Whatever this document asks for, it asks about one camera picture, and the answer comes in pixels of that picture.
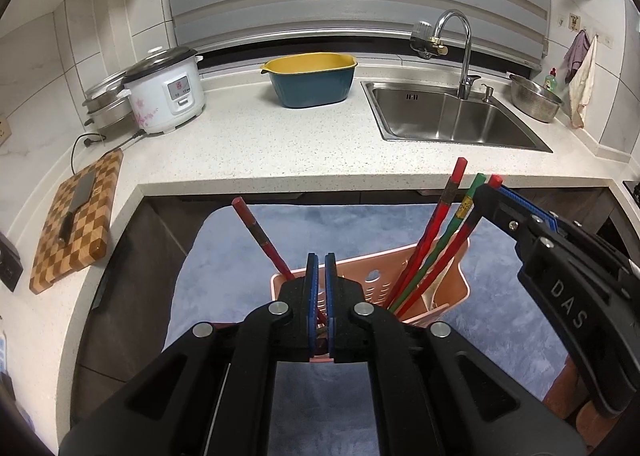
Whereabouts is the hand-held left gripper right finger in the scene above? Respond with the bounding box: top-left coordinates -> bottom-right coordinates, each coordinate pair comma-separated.
325,252 -> 587,456

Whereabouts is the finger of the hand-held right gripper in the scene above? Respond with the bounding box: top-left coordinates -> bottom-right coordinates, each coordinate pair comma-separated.
499,185 -> 562,233
472,182 -> 540,248

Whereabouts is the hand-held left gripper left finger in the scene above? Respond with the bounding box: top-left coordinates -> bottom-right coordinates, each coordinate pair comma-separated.
60,252 -> 321,456

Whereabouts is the green chopstick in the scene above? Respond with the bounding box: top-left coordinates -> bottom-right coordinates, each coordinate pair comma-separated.
389,173 -> 487,313

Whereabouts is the pink plastic utensil holder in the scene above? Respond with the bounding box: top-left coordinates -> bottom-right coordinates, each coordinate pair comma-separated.
270,235 -> 472,364

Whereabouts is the blue fleece blanket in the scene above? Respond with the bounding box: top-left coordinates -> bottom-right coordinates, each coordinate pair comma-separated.
162,203 -> 577,456

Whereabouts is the stainless steel bowl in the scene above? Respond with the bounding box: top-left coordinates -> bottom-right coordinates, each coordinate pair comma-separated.
509,73 -> 564,124

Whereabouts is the stainless steel sink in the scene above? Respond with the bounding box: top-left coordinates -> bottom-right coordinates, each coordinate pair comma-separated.
361,80 -> 553,153

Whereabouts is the white hanging towel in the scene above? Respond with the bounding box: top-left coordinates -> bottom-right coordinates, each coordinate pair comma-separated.
569,36 -> 599,130

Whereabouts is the chrome kitchen faucet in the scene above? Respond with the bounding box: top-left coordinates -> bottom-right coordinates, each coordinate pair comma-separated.
411,9 -> 482,101

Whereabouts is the purple hanging cloth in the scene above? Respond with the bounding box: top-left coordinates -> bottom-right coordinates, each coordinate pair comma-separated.
564,29 -> 591,85

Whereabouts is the blue and yellow basin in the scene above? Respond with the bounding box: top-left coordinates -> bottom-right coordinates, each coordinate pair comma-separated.
260,52 -> 359,109

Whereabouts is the checkered wooden cutting board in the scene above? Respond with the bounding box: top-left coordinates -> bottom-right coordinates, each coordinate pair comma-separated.
29,150 -> 124,295

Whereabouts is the white floral rice cooker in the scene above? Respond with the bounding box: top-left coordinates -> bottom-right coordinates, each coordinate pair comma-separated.
120,46 -> 207,135

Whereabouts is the black cleaver knife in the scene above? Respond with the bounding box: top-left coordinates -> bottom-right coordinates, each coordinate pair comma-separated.
58,171 -> 97,243

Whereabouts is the stainless steel steamer pot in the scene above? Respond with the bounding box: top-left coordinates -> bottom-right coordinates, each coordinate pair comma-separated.
82,71 -> 134,133

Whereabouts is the black knife block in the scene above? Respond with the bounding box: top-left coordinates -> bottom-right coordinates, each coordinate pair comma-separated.
0,231 -> 24,293

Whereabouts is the black power cable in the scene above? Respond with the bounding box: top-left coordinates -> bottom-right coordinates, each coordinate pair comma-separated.
70,130 -> 149,175

